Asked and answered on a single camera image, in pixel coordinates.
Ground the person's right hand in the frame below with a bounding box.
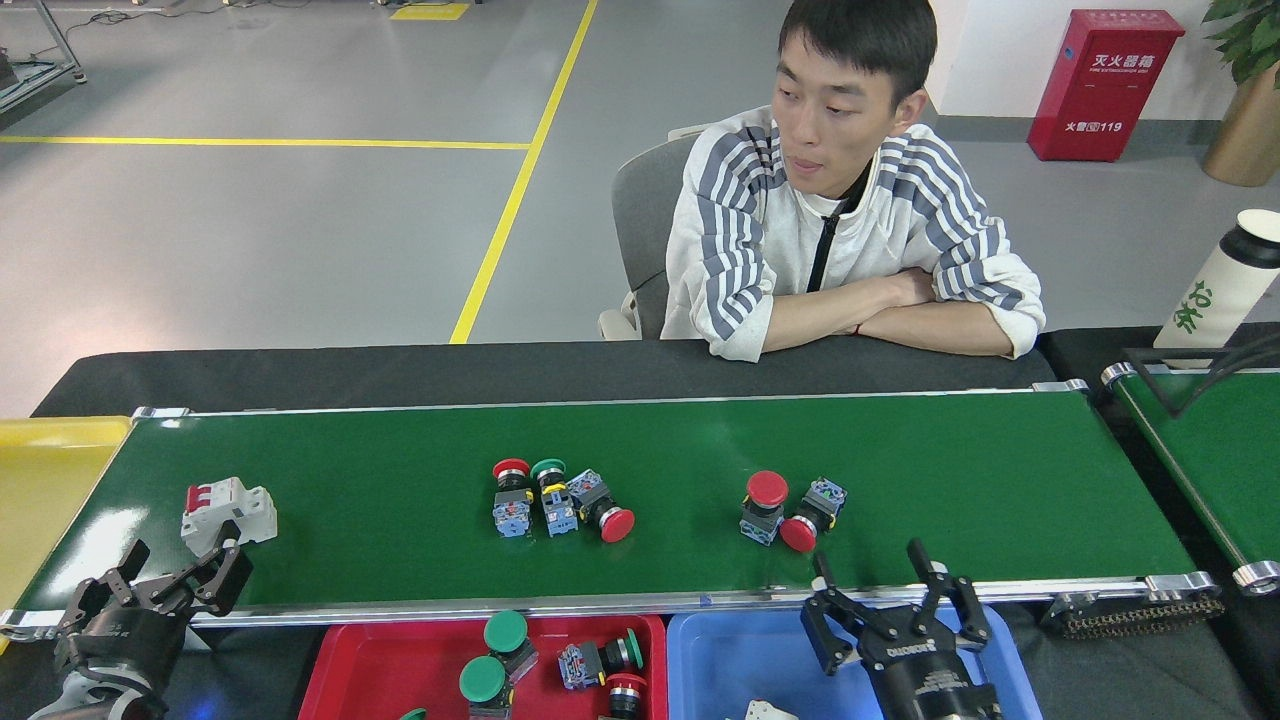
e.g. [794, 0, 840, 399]
[885, 268, 937, 307]

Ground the green potted plant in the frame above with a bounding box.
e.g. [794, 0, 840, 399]
[1203, 0, 1280, 89]

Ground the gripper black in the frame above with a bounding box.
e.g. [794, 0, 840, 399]
[55, 520, 253, 696]
[800, 538, 1004, 720]

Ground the black floor cable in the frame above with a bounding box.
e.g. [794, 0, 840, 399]
[55, 0, 331, 31]

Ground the small red button switch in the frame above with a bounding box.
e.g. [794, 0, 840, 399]
[491, 458, 536, 540]
[603, 672, 650, 720]

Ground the red fire extinguisher cabinet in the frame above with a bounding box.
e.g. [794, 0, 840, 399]
[1028, 8, 1186, 163]

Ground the black table cover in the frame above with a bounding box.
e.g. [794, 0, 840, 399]
[30, 322, 1280, 421]

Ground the silver metal rack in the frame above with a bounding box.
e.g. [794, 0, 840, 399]
[0, 0, 88, 111]

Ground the blue plastic tray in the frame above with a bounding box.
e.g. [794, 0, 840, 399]
[665, 603, 1041, 720]

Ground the black drive chain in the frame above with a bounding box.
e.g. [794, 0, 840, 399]
[1045, 590, 1226, 641]

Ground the person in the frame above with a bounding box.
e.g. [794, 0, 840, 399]
[660, 0, 1048, 363]

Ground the white bottle black lid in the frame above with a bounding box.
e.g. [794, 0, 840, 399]
[1152, 208, 1280, 369]

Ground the small green button switch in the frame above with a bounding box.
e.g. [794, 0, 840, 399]
[530, 458, 581, 539]
[557, 628, 646, 692]

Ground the grey office chair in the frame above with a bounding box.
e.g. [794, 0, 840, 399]
[598, 130, 701, 341]

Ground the black metal bracket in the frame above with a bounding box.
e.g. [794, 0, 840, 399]
[1125, 335, 1280, 418]

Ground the green conveyor belt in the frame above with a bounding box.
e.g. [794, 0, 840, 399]
[0, 385, 1223, 641]
[1100, 360, 1280, 596]

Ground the gold plant pot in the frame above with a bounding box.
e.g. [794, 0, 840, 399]
[1202, 60, 1280, 188]

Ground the red plastic tray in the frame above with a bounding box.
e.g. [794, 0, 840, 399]
[298, 613, 669, 720]

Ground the yellow plastic tray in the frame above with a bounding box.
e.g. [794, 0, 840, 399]
[0, 417, 134, 613]

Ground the red mushroom button switch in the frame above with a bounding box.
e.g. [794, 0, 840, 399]
[567, 468, 637, 545]
[778, 477, 850, 554]
[740, 470, 790, 547]

